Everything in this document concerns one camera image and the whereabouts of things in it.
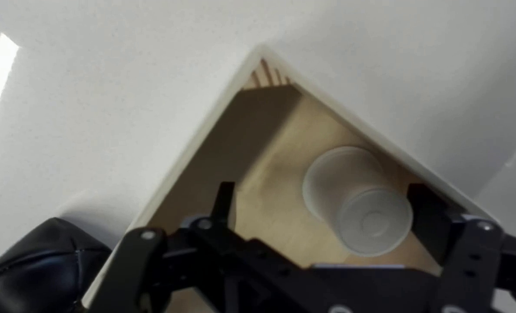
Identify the black soft object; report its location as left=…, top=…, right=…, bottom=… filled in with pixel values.
left=0, top=218, right=112, bottom=313

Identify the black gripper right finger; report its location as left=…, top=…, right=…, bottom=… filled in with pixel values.
left=407, top=183, right=465, bottom=265

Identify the brown wooden box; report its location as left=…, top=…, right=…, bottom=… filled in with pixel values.
left=81, top=44, right=503, bottom=313

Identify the white coffee pod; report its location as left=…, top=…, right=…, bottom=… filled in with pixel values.
left=303, top=147, right=414, bottom=258

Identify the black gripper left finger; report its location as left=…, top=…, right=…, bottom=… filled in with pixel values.
left=181, top=182, right=237, bottom=232

